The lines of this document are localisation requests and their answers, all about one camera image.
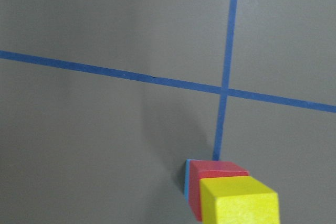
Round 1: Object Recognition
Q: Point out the yellow foam block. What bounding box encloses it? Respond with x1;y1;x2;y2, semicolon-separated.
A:
200;176;280;224

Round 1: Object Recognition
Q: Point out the red foam block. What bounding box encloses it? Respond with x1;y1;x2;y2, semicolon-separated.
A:
187;161;250;222

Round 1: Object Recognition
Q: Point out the blue foam block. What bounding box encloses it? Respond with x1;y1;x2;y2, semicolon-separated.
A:
184;159;198;202

